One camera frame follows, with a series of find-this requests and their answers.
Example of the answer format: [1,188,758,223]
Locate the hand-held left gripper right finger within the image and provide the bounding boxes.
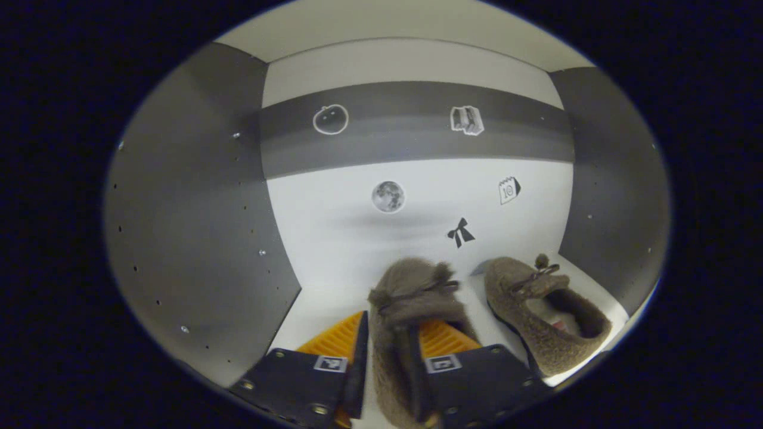
[393,319,556,428]

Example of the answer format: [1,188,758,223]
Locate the brown fuzzy shoe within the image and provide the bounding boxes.
[484,254,613,377]
[368,257,480,429]

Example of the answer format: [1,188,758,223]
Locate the grey shoe cabinet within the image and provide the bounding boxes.
[103,0,673,412]

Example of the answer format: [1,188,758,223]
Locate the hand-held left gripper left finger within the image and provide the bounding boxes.
[228,309,371,428]

